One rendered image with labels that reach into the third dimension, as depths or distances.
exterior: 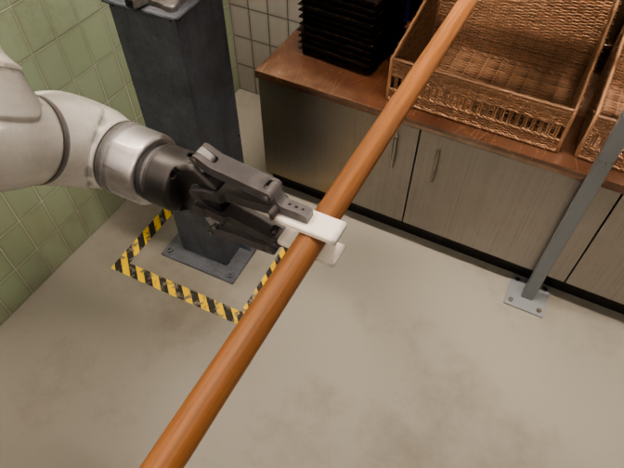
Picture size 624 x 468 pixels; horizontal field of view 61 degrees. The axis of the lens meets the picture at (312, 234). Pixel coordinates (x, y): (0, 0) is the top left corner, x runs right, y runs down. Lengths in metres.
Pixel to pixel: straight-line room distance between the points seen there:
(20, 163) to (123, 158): 0.10
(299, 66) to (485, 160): 0.71
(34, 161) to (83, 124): 0.08
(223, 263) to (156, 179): 1.43
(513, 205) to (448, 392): 0.64
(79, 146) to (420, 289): 1.54
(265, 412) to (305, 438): 0.15
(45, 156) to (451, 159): 1.37
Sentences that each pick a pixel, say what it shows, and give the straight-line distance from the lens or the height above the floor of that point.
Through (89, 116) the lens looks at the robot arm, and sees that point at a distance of 0.67.
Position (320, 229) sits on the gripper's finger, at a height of 1.22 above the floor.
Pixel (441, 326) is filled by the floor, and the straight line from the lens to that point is 1.93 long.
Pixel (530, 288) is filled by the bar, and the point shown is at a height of 0.07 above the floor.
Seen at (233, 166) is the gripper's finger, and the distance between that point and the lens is 0.57.
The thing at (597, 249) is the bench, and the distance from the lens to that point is 1.91.
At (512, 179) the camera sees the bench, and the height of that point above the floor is 0.47.
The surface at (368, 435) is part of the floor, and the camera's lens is 1.73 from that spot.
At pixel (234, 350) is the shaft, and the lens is 0.49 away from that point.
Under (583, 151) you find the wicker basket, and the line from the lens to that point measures 1.73.
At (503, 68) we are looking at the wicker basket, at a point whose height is 0.59.
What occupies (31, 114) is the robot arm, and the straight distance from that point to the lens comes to 0.61.
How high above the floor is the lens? 1.64
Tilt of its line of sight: 51 degrees down
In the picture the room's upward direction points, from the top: straight up
